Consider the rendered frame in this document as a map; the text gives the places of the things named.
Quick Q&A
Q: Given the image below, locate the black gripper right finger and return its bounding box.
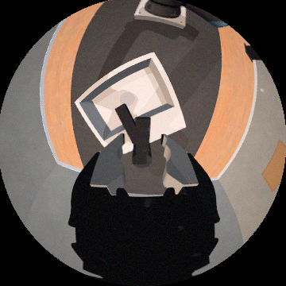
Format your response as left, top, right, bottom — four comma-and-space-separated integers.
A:
161, 133, 220, 223

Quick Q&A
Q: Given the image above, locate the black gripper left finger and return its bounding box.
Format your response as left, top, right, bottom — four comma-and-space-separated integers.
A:
68, 133, 126, 227

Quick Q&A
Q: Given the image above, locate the white rectangular sink basin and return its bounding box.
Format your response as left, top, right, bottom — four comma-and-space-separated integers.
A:
75, 52, 186, 154

